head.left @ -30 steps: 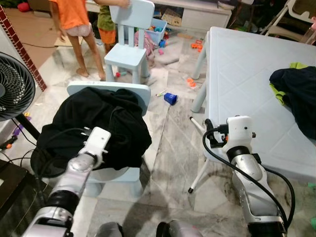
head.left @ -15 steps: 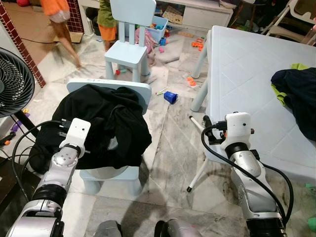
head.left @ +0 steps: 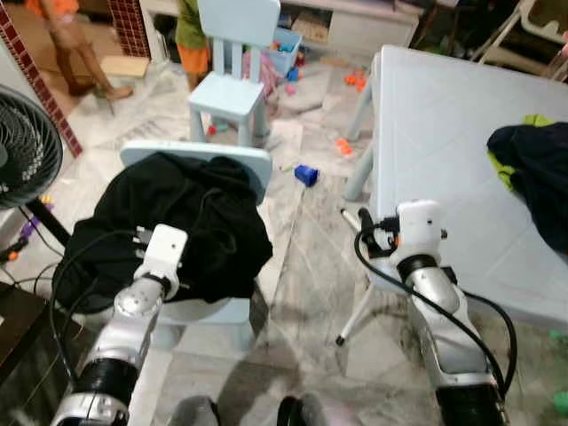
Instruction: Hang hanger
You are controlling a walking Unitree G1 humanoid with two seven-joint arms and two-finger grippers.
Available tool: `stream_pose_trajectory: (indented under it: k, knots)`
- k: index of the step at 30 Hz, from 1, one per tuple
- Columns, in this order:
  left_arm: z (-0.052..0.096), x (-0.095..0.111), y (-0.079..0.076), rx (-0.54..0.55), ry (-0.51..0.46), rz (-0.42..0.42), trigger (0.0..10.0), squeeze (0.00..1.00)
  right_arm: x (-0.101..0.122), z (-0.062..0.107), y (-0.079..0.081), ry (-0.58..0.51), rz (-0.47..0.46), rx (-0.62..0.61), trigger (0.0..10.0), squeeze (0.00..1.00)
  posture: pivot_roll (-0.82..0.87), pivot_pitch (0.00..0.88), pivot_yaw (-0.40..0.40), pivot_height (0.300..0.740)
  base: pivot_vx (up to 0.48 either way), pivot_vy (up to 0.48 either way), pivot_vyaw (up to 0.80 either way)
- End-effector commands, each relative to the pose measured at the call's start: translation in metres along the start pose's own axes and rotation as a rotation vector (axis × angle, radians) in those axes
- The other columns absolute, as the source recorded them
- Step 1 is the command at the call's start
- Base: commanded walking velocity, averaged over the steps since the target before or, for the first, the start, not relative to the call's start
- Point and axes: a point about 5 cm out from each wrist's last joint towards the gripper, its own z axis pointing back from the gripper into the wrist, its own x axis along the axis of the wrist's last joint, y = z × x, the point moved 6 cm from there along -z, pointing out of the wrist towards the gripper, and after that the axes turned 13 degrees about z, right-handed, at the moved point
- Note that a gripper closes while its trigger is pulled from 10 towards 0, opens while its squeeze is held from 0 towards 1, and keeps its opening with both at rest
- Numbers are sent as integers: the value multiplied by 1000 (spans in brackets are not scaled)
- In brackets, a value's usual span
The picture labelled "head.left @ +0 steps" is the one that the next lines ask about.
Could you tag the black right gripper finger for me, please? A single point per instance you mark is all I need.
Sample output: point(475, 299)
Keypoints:
point(365, 220)

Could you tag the dark navy garment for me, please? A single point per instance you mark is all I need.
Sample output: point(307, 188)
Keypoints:
point(537, 177)

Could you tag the black garment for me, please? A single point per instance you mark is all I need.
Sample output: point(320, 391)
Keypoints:
point(177, 222)

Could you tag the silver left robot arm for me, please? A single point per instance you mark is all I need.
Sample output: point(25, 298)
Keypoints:
point(124, 328)

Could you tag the small blue toy block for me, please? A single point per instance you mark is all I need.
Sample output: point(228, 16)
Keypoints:
point(307, 175)

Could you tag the small orange toy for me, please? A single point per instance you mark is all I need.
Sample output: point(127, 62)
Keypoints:
point(343, 146)
point(357, 80)

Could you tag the light blue plastic table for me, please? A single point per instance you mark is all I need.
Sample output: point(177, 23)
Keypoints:
point(444, 133)

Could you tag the light blue curved-back chair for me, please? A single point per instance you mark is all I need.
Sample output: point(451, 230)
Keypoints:
point(213, 312)

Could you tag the blue toy storage bin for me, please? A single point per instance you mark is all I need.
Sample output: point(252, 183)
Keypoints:
point(286, 53)

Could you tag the light blue slat-back chair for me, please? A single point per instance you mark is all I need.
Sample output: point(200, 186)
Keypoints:
point(232, 89)

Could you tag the grey right robot leg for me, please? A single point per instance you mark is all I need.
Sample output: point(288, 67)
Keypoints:
point(311, 413)

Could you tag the grey robot leg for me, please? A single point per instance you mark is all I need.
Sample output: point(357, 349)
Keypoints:
point(191, 413)
point(311, 413)

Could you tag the white low cabinet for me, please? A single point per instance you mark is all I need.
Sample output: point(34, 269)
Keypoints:
point(364, 27)

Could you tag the child in green shirt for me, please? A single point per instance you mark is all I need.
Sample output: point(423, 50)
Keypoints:
point(191, 35)

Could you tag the grey left robot leg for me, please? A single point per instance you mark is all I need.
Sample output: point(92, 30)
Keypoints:
point(191, 413)

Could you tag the brown cardboard sheet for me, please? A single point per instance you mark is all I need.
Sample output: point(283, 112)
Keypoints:
point(124, 67)

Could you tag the child in orange clothes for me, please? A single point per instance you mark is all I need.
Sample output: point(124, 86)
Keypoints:
point(75, 53)

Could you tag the black floor fan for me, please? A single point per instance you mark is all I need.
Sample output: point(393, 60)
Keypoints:
point(22, 151)

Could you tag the dark wooden furniture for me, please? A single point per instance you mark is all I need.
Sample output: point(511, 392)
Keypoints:
point(18, 328)

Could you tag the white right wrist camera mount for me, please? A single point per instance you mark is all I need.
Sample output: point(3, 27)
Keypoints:
point(417, 229)

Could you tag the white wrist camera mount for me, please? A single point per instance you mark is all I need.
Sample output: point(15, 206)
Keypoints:
point(417, 229)
point(162, 248)

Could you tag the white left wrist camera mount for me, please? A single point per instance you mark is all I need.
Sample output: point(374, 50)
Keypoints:
point(162, 248)

